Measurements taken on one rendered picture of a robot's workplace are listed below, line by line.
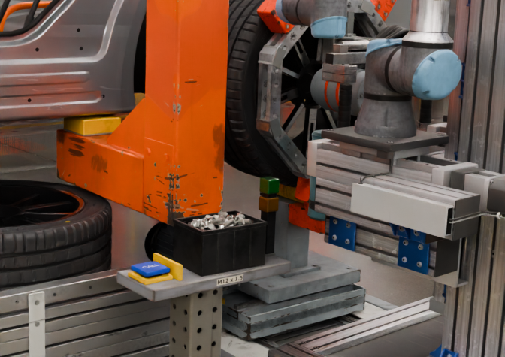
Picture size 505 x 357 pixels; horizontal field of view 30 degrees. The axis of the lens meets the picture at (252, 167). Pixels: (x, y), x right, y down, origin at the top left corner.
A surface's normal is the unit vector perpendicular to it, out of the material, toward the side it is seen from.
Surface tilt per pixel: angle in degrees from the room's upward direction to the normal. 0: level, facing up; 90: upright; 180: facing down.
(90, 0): 90
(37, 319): 90
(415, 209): 90
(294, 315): 90
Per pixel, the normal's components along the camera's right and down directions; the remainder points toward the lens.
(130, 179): -0.78, 0.10
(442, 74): 0.46, 0.33
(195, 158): 0.62, 0.18
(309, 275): 0.04, -0.98
